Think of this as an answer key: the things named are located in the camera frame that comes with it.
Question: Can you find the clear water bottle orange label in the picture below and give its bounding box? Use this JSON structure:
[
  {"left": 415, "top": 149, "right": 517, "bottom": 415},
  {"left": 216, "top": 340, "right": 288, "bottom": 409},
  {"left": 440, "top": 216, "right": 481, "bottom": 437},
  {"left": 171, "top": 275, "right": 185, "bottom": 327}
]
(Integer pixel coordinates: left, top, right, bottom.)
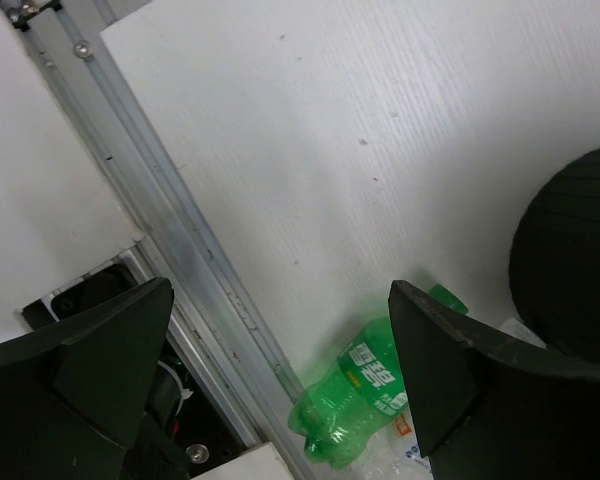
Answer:
[{"left": 352, "top": 319, "right": 549, "bottom": 480}]

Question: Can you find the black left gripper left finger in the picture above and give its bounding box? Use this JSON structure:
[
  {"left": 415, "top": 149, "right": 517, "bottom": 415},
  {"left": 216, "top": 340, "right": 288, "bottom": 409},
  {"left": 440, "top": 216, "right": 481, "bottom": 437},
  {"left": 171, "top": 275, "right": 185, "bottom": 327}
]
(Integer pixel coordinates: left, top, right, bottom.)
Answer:
[{"left": 0, "top": 278, "right": 174, "bottom": 479}]

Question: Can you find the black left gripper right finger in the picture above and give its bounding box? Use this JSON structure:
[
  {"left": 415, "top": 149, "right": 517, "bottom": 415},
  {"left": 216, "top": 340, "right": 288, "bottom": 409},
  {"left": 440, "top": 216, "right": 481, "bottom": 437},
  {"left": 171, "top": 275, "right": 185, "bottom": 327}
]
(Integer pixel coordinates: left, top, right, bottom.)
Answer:
[{"left": 388, "top": 280, "right": 600, "bottom": 479}]

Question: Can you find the aluminium table frame rail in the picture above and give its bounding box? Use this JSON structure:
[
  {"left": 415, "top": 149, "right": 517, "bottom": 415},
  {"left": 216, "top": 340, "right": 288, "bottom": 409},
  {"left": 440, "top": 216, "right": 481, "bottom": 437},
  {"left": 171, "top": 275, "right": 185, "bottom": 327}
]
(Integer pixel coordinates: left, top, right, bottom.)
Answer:
[{"left": 1, "top": 1, "right": 331, "bottom": 479}]

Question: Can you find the black ribbed plastic bin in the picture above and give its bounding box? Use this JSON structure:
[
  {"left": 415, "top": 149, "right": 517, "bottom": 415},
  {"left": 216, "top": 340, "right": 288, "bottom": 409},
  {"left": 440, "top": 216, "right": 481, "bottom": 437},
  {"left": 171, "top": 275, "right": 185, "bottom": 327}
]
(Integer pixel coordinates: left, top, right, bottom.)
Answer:
[{"left": 509, "top": 148, "right": 600, "bottom": 363}]

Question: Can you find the green soda bottle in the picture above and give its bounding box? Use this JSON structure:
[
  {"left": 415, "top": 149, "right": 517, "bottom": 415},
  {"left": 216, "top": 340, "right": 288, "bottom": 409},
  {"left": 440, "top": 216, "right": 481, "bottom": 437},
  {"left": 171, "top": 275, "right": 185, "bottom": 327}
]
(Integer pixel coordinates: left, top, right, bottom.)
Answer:
[{"left": 287, "top": 282, "right": 470, "bottom": 470}]

